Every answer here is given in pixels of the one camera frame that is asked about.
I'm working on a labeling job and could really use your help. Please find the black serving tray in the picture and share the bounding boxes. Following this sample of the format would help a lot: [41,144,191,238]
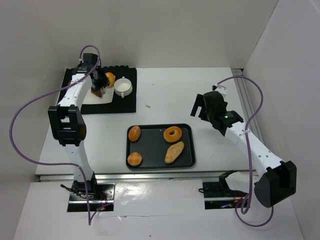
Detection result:
[125,123,196,170]

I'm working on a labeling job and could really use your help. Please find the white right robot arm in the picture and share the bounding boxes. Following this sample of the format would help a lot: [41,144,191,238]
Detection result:
[191,85,297,208]

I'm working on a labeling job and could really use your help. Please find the white square plate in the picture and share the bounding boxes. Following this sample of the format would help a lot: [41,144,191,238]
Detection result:
[82,87,114,105]

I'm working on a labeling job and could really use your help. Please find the brown chocolate pastry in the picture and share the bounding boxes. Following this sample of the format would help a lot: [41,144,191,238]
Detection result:
[90,88,105,98]

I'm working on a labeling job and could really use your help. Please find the glazed donut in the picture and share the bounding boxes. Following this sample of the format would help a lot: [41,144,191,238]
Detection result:
[163,126,182,143]
[105,72,116,88]

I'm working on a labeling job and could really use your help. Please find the aluminium rail right edge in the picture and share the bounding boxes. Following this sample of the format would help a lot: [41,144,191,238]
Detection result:
[233,77,264,143]

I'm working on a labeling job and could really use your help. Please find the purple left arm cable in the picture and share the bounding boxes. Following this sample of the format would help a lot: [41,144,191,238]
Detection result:
[9,44,113,226]

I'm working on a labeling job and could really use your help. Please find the metal tongs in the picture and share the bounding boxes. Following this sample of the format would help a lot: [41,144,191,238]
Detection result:
[91,83,107,90]

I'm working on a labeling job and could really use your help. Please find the round bun upper left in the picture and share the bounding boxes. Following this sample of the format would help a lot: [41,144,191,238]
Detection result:
[128,125,141,142]

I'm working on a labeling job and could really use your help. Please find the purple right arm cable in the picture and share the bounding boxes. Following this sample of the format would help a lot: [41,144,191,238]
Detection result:
[216,75,275,227]

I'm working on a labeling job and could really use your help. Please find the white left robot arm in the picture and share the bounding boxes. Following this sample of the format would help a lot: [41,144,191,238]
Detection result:
[48,53,109,199]

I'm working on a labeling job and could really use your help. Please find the white soup cup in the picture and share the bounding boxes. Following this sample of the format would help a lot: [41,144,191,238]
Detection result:
[113,77,133,99]

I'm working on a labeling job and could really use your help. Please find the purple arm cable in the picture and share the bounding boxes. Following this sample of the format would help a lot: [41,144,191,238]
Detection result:
[216,75,275,227]
[9,44,113,226]

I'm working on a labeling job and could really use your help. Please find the round bun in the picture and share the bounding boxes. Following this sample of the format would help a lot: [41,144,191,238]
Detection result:
[128,125,141,142]
[127,152,143,167]

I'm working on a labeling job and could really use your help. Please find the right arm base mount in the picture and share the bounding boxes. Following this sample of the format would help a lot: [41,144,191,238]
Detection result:
[198,170,247,210]

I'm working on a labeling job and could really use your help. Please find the oblong golden bread roll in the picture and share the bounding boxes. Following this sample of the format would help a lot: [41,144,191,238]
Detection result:
[164,141,185,164]

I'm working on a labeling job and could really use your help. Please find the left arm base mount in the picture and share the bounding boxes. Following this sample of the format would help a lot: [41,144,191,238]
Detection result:
[60,181,116,213]

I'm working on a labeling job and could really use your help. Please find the round bun lower left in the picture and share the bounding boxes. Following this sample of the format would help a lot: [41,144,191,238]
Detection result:
[127,152,143,167]

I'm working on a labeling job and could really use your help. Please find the black placemat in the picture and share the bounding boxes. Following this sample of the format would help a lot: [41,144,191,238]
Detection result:
[56,65,138,115]

